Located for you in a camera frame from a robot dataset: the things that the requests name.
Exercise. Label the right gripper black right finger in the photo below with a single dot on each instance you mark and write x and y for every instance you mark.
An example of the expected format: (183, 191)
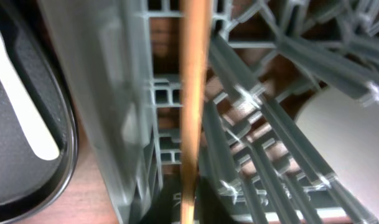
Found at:
(212, 210)

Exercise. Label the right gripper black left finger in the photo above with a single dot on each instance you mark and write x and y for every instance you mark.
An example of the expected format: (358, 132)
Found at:
(160, 211)

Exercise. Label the white paper cup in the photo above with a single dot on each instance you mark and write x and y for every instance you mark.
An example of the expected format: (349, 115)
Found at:
(346, 134)

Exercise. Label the wooden chopstick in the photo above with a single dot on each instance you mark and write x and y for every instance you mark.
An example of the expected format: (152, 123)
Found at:
(195, 26)

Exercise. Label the grey dishwasher rack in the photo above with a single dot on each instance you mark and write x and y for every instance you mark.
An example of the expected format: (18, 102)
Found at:
(121, 62)

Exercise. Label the round black tray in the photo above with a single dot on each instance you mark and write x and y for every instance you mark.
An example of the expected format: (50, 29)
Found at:
(28, 184)

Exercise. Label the white plastic fork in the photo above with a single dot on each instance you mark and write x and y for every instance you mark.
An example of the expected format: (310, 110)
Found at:
(31, 122)

